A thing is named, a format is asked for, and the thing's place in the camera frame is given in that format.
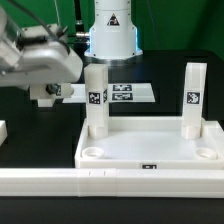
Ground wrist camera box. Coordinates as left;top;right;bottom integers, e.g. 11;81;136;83
20;23;69;48

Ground fiducial marker sheet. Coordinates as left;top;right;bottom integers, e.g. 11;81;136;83
63;83;155;103

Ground white desk top tray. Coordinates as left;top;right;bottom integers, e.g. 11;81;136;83
75;117;224;170

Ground white left fence block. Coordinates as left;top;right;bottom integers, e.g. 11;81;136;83
0;120;8;146

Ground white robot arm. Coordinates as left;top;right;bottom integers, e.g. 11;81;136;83
0;0;142;90

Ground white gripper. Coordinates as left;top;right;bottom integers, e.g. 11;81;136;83
0;35;83;96

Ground white front fence bar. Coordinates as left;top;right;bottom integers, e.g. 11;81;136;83
0;168;224;198

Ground black cables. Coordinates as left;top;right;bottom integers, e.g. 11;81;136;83
53;0;91;48

